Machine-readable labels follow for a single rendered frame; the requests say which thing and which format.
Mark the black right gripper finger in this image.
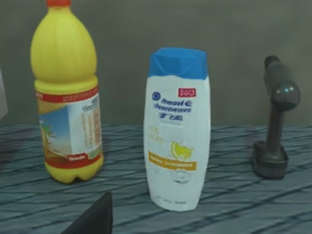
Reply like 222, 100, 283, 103
61, 192, 113, 234

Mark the white object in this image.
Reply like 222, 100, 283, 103
0, 69, 8, 120

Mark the white shampoo bottle blue cap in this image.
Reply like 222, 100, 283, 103
143, 47, 211, 211

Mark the yellow juice bottle red cap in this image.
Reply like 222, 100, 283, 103
30, 0, 104, 183

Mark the grey cordless power drill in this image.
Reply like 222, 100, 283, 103
252, 55, 301, 180

